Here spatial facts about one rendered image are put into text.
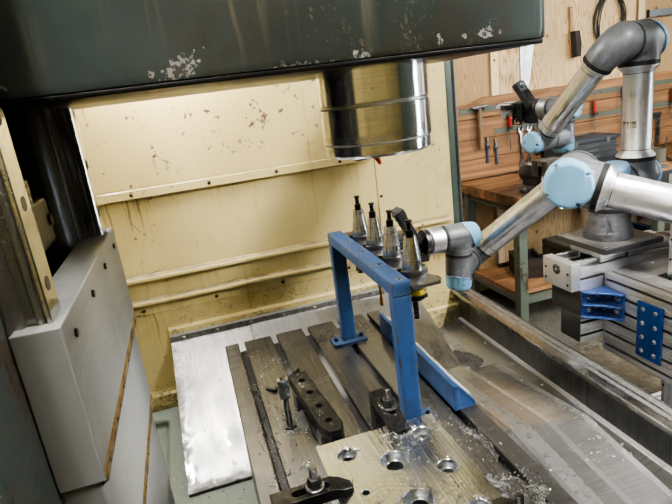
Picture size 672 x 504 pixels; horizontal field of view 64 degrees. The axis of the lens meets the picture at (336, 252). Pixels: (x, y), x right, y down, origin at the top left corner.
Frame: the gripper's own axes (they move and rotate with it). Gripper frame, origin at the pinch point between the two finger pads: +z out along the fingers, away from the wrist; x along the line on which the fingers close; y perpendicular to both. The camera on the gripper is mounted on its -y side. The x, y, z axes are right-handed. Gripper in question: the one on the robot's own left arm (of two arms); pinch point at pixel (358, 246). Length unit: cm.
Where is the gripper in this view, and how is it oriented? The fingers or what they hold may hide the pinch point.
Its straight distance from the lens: 142.9
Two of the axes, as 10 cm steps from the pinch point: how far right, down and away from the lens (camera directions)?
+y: 0.9, 9.6, 2.8
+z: -9.6, 1.6, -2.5
